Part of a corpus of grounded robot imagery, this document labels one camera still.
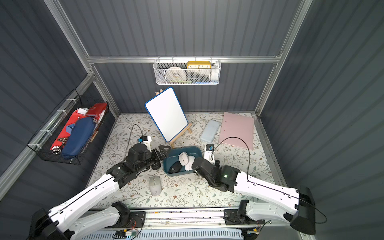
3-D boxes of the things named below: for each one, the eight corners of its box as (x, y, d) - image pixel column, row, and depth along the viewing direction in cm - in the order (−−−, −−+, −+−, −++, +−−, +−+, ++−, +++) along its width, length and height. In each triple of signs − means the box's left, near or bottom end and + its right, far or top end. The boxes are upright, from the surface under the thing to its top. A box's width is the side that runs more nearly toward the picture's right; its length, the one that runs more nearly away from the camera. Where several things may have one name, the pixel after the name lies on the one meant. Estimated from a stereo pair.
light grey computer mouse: (150, 196, 83) (149, 195, 80) (150, 179, 89) (149, 176, 86) (161, 194, 83) (160, 192, 81) (160, 176, 90) (159, 174, 87)
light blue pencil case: (199, 139, 107) (199, 137, 105) (208, 120, 119) (208, 118, 117) (212, 143, 105) (212, 141, 103) (220, 123, 117) (220, 121, 115)
